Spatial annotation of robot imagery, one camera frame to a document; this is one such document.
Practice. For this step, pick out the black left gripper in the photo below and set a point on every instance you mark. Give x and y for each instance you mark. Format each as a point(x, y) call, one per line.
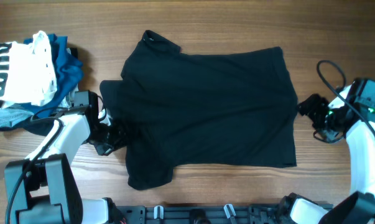
point(121, 140)

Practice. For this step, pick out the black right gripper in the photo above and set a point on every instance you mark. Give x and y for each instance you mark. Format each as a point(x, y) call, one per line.
point(316, 106)

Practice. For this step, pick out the black t-shirt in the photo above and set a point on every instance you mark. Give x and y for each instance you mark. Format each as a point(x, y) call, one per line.
point(178, 109)

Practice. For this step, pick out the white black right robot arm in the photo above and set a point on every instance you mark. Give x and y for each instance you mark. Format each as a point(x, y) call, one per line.
point(352, 115)

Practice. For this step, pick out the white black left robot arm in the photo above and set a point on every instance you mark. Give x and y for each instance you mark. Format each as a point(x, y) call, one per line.
point(41, 188)

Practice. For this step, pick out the dark garment under pile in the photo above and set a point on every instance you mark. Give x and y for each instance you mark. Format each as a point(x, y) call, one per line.
point(41, 128)

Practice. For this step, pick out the white black striped garment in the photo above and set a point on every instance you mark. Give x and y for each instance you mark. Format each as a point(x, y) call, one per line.
point(27, 72)

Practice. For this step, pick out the grey garment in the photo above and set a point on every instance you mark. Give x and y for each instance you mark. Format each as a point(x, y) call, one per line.
point(11, 116)

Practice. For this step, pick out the black mounting rail base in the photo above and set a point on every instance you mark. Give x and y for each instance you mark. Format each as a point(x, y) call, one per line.
point(227, 214)

